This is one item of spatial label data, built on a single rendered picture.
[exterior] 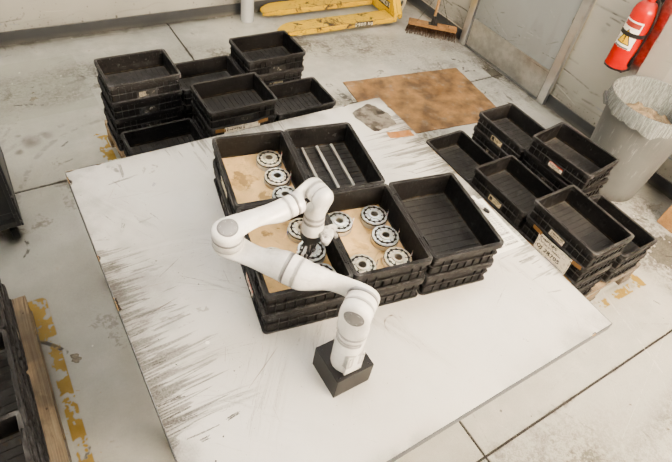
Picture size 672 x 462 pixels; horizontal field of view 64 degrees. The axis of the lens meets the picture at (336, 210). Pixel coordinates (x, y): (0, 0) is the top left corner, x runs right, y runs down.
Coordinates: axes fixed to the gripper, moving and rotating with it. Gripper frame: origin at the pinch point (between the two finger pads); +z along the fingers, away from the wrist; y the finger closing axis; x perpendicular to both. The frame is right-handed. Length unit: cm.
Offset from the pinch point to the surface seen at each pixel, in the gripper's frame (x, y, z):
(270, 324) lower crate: -1.5, 24.8, 9.2
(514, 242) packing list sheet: 71, -61, 15
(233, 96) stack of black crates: -96, -118, 36
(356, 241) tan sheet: 12.4, -17.3, 2.2
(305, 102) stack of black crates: -63, -152, 47
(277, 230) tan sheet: -15.6, -8.1, 2.3
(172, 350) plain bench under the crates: -27, 44, 15
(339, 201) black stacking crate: 0.3, -28.4, -3.2
